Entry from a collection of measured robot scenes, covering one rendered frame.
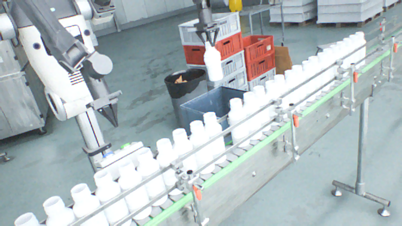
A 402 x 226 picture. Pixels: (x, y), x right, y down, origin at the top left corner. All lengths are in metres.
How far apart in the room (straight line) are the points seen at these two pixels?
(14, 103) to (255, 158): 3.76
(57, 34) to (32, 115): 3.60
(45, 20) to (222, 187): 0.68
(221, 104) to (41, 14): 1.18
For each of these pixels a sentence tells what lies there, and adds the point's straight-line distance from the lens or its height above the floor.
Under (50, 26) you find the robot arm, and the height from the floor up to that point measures 1.50.
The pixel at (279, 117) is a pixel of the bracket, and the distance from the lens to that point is 1.10.
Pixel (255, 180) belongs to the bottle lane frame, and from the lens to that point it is 1.09.
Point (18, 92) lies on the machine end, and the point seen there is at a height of 0.64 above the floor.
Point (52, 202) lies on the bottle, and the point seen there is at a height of 1.15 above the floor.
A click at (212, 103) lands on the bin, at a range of 1.74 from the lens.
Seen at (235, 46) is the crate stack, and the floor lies 0.75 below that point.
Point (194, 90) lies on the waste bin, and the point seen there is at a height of 0.52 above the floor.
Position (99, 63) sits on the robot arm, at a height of 1.38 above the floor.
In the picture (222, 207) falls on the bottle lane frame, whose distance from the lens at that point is 1.01.
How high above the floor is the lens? 1.55
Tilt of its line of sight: 24 degrees down
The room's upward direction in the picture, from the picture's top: 11 degrees counter-clockwise
